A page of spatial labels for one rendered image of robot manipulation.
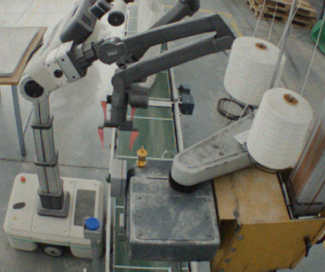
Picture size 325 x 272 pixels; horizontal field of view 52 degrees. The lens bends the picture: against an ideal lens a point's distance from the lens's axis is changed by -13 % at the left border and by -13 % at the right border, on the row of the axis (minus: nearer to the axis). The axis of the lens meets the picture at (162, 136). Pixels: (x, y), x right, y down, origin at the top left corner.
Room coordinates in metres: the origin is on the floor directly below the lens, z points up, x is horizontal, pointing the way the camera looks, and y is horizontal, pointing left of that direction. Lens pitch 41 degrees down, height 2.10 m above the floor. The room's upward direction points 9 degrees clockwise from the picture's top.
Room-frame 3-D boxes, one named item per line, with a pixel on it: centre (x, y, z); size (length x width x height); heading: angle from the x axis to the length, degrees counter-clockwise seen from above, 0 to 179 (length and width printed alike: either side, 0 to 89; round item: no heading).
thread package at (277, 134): (0.68, -0.28, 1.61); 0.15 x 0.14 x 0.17; 9
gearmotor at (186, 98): (2.58, -0.12, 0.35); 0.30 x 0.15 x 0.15; 9
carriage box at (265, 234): (0.73, -0.39, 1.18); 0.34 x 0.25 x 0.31; 99
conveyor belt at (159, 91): (3.49, 0.34, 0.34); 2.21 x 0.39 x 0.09; 9
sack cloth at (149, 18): (2.77, 0.23, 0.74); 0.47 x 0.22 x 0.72; 7
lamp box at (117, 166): (0.73, 0.11, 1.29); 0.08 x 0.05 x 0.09; 9
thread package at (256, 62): (0.94, -0.24, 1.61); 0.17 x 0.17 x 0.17
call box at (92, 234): (0.85, 0.22, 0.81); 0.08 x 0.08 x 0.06; 9
